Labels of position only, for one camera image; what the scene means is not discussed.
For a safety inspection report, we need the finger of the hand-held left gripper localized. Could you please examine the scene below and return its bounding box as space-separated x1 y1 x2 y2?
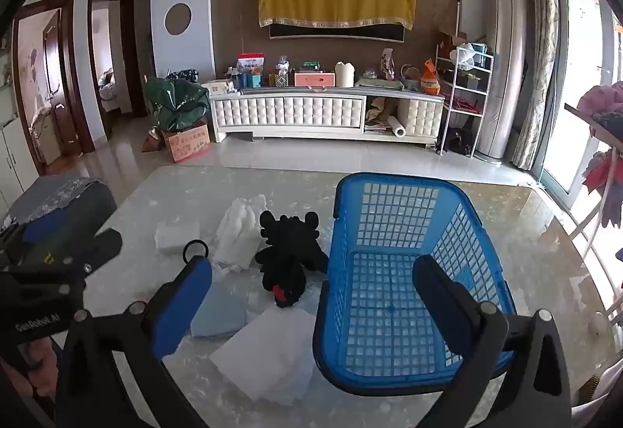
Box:
73 228 124 274

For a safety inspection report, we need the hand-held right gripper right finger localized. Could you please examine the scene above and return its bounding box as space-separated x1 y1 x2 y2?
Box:
411 254 573 428

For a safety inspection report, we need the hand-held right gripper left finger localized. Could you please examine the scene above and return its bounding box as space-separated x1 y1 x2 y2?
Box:
55 255 213 428

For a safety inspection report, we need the light blue cloth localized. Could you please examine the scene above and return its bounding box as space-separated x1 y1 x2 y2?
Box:
190 276 247 339

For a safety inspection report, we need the black hair tie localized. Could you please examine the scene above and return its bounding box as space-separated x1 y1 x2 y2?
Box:
182 239 211 264

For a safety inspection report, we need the blue plastic basket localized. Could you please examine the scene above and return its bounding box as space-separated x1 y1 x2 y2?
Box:
312 172 517 396

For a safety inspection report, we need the white sponge cloth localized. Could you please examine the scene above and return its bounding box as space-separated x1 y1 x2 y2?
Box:
154 221 202 255

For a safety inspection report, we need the white quilted cloth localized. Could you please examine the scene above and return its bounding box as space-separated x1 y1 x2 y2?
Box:
213 195 269 274

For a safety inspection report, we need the black plush toy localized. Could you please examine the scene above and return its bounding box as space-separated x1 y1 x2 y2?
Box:
254 210 330 310

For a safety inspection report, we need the person's left hand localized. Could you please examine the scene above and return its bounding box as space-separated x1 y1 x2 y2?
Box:
14 335 65 405

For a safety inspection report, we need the grey chair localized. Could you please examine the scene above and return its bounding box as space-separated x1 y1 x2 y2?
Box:
0 175 118 264

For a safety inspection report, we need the white side cabinet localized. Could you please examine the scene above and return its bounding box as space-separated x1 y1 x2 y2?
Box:
0 116 26 216

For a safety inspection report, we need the cardboard box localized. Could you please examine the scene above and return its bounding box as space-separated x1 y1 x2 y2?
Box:
162 121 211 164

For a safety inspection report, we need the green bag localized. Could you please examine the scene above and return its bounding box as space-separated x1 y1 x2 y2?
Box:
143 76 211 133

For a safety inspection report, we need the brown wooden door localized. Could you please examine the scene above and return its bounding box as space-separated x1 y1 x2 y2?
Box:
12 0 96 164

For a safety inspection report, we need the orange bag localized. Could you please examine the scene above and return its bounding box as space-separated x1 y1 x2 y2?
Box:
421 59 442 96

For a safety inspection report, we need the white padded television cabinet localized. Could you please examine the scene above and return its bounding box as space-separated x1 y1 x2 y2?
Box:
209 85 447 149

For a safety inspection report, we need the red white snack bag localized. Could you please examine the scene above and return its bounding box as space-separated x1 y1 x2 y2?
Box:
236 52 266 75

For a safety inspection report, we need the white plastic jug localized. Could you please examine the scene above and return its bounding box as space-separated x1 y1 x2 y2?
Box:
334 61 356 89

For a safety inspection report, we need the white plastic bag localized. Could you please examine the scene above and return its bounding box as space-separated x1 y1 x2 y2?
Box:
450 43 476 72

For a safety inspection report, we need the clothes drying rack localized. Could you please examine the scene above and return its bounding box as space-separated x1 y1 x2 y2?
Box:
563 81 623 312

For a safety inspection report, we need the standing air conditioner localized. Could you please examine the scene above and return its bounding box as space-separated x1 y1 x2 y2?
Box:
474 0 528 164

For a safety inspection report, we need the patterned curtain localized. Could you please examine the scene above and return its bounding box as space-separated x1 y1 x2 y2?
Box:
510 0 561 172

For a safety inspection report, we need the pink box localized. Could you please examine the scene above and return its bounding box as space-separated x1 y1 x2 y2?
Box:
293 70 337 89

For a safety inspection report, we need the brown wooden door frame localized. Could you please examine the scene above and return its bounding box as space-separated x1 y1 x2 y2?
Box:
86 0 148 133

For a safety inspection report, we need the white wire shelf rack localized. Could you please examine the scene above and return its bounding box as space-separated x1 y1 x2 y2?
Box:
434 41 495 157

